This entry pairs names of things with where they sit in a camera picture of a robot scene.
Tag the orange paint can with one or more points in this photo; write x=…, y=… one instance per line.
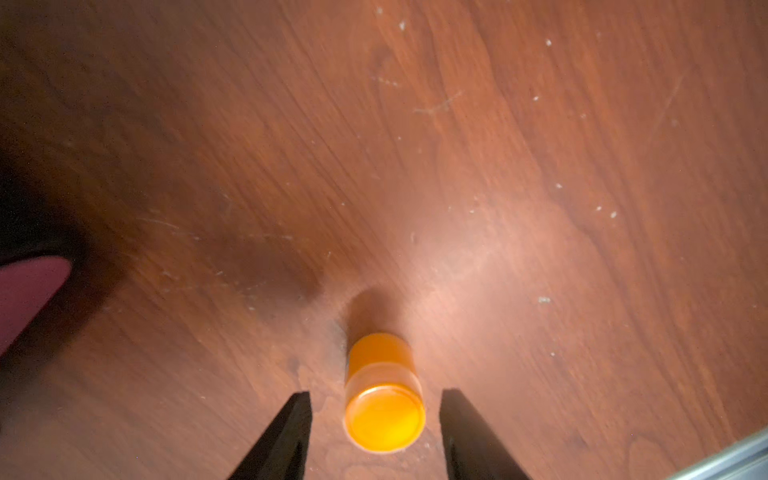
x=384, y=407

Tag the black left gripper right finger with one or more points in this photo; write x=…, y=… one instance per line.
x=471, y=448

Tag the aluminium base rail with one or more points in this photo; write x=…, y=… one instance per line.
x=744, y=460

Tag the pink drawer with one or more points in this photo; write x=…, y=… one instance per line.
x=26, y=287

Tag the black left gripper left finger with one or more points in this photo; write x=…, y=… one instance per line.
x=281, y=451

